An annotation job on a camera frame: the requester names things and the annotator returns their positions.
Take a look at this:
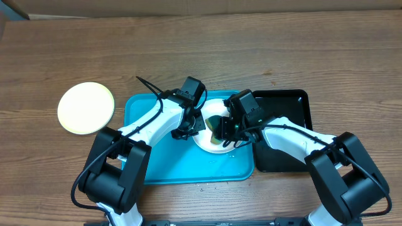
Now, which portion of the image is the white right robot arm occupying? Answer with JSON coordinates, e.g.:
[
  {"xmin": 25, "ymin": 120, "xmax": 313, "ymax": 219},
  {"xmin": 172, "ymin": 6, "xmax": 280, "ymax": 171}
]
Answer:
[{"xmin": 214, "ymin": 117, "xmax": 392, "ymax": 225}]

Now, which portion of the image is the white plate with sauce streak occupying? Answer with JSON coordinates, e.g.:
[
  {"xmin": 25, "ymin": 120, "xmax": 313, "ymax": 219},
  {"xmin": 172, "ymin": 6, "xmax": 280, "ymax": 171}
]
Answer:
[{"xmin": 193, "ymin": 99, "xmax": 234, "ymax": 154}]

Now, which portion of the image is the black plastic tray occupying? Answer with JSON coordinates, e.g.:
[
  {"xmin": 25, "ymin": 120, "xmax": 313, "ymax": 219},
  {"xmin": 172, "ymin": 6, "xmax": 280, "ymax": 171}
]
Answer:
[{"xmin": 253, "ymin": 89, "xmax": 313, "ymax": 173}]

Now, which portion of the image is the teal plastic tray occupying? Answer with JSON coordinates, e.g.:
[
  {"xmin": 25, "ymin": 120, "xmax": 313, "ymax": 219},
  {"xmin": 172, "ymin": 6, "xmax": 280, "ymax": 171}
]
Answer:
[{"xmin": 121, "ymin": 94, "xmax": 254, "ymax": 185}]

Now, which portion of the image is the yellow plate with sauce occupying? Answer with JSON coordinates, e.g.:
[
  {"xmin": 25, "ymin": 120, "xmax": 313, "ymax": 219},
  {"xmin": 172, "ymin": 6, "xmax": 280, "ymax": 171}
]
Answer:
[{"xmin": 57, "ymin": 82, "xmax": 115, "ymax": 135}]

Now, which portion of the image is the green yellow sponge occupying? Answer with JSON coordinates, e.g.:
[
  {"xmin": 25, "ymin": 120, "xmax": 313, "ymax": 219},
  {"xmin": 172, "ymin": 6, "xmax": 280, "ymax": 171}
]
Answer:
[{"xmin": 205, "ymin": 115, "xmax": 223, "ymax": 145}]

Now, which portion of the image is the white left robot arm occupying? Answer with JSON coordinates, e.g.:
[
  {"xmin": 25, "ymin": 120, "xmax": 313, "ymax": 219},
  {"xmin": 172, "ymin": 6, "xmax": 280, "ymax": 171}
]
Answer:
[{"xmin": 71, "ymin": 91, "xmax": 204, "ymax": 225}]

